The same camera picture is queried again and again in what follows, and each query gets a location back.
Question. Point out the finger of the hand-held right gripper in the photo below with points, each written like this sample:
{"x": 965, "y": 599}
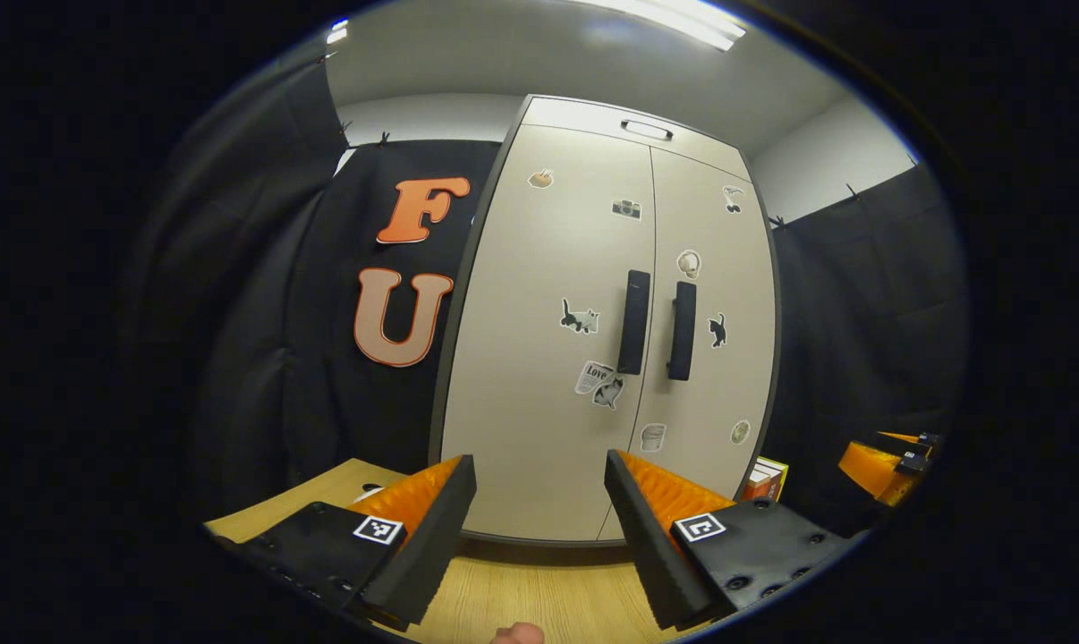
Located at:
{"x": 870, "y": 470}
{"x": 911, "y": 438}

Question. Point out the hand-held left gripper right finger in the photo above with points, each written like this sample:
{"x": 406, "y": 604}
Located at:
{"x": 651, "y": 555}

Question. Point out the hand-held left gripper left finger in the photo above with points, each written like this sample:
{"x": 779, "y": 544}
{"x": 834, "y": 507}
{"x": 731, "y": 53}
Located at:
{"x": 432, "y": 537}

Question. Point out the white shoe cabinet door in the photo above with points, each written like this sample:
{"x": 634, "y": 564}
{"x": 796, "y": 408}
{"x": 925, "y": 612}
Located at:
{"x": 732, "y": 268}
{"x": 522, "y": 402}

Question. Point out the white shoe cabinet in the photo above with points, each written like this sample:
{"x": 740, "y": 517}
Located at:
{"x": 593, "y": 116}

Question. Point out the small white object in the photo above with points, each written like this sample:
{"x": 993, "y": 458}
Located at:
{"x": 369, "y": 493}

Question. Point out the small colourful box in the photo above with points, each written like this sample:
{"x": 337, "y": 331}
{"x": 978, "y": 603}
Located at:
{"x": 763, "y": 481}

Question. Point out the black backdrop cloth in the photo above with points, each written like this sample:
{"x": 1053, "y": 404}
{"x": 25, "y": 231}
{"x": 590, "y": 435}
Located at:
{"x": 262, "y": 358}

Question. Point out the small ceiling light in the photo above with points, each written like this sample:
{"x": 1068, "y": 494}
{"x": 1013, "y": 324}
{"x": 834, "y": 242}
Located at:
{"x": 337, "y": 31}

